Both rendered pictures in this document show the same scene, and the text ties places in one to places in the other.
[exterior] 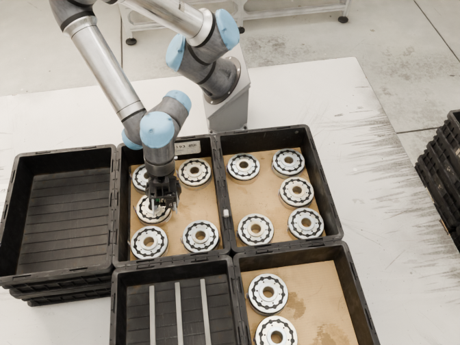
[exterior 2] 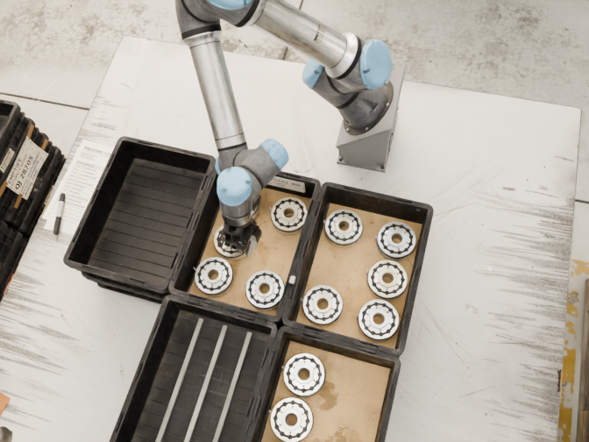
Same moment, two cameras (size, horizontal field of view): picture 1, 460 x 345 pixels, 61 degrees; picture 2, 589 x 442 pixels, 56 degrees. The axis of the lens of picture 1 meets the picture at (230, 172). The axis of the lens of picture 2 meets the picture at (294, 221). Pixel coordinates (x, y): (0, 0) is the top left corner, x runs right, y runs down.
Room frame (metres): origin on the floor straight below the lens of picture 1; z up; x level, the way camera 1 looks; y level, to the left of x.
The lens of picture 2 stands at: (0.18, -0.24, 2.24)
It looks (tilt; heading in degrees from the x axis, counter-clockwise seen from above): 67 degrees down; 34
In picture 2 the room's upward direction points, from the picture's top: 11 degrees counter-clockwise
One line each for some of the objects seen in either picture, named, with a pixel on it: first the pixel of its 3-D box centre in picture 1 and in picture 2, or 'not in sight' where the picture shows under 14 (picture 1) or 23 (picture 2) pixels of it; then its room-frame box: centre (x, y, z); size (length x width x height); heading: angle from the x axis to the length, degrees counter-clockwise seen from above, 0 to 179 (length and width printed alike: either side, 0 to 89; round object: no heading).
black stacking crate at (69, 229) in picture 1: (66, 215); (148, 217); (0.52, 0.47, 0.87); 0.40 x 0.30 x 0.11; 8
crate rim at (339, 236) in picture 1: (274, 183); (359, 264); (0.60, -0.13, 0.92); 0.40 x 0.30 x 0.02; 8
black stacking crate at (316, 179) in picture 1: (272, 192); (358, 270); (0.60, -0.13, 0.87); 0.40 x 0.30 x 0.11; 8
